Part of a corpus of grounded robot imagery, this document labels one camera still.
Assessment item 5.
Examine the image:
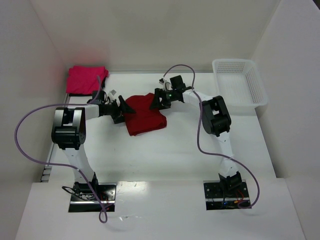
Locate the dark red t-shirt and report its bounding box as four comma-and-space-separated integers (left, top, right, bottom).
123, 93, 167, 136

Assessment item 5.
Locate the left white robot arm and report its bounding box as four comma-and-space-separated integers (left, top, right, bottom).
51, 90, 136, 195

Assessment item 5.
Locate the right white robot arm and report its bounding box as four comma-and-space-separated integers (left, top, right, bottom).
149, 75, 242, 197

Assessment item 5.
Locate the folded pink t-shirt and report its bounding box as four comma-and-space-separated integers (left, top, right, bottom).
66, 65, 109, 96

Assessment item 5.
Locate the white plastic basket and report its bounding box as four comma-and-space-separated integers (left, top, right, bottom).
212, 58, 268, 109

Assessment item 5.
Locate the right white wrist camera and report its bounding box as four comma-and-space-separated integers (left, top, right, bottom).
159, 78, 172, 91

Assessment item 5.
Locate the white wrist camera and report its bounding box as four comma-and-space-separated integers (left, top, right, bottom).
106, 89, 117, 103
159, 78, 172, 91

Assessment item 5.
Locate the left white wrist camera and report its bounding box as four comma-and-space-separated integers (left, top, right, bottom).
106, 89, 117, 103

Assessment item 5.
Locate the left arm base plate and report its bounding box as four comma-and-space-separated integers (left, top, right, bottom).
63, 183, 117, 213

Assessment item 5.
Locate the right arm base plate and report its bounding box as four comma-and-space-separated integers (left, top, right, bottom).
203, 181, 251, 211

